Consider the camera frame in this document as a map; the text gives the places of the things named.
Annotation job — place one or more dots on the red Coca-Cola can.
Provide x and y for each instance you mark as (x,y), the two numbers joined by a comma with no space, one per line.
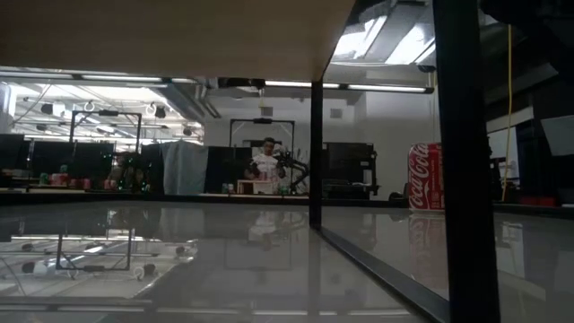
(423,175)

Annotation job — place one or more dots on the black background robot arm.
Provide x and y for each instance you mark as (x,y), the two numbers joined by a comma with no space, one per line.
(298,168)

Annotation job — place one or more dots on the wooden shelf board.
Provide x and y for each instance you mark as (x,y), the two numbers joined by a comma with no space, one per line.
(157,36)

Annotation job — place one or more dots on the person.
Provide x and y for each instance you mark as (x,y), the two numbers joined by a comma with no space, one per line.
(265,163)
(125,172)

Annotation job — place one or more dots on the black partition panel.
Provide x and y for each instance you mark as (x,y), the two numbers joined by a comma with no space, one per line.
(224,168)

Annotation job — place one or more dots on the grey hanging cloth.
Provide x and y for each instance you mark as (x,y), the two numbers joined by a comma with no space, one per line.
(184,166)

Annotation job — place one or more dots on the small wooden stand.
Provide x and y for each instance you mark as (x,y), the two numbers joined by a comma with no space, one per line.
(253,185)

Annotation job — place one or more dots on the ceiling light strip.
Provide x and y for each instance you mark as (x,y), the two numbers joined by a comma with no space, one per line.
(134,78)

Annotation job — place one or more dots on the black box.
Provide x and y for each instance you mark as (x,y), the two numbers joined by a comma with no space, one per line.
(350,161)

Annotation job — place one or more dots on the red bins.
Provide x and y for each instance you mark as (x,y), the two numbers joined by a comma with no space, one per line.
(538,201)

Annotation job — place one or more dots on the white board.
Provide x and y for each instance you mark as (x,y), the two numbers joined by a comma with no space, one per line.
(560,134)

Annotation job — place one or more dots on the black gantry frame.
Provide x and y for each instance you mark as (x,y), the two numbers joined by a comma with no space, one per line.
(107,113)
(262,120)

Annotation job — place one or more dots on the black shelf side frame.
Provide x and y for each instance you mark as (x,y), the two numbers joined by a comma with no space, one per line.
(466,179)

